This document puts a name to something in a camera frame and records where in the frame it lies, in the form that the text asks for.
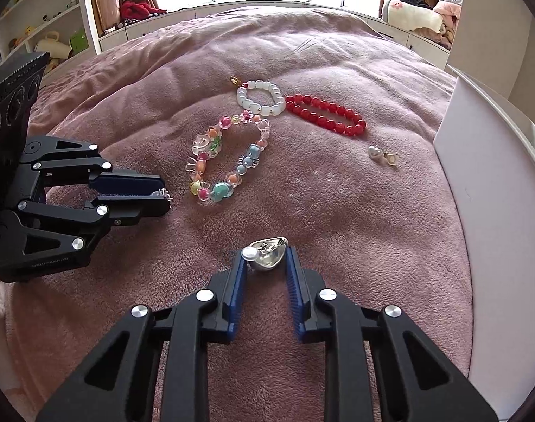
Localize green toy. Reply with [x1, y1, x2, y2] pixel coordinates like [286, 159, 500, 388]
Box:
[69, 29, 89, 56]

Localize pink blanket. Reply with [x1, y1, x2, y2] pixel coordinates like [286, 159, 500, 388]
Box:
[4, 6, 477, 422]

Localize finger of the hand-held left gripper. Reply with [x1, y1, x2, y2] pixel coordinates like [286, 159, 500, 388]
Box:
[17, 135, 165, 205]
[0, 197, 172, 283]

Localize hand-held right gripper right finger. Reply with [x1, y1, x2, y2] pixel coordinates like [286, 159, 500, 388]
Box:
[285, 246, 499, 422]

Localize pink plush clothes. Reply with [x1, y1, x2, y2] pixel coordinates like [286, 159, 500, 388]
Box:
[433, 0, 465, 48]

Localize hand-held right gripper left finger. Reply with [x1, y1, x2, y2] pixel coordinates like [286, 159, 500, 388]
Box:
[36, 250, 250, 422]

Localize white wall shelf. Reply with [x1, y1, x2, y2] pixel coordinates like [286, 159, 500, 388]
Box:
[0, 0, 102, 76]

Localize red bead bracelet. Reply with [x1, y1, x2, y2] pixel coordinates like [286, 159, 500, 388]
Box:
[284, 92, 368, 138]

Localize colourful bead bracelet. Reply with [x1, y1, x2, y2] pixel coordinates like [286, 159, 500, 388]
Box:
[185, 113, 273, 205]

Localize silver heart earring gold clasp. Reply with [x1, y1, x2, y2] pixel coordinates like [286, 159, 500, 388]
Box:
[367, 145, 400, 169]

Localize red cloth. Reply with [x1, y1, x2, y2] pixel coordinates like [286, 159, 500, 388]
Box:
[120, 0, 167, 19]

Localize cream pitcher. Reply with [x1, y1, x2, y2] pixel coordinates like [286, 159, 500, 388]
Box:
[33, 30, 73, 59]

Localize silver heart earring with pearl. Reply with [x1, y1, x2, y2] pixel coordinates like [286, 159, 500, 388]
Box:
[242, 236, 290, 274]

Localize white bead bracelet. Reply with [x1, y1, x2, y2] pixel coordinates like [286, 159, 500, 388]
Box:
[230, 76, 287, 117]

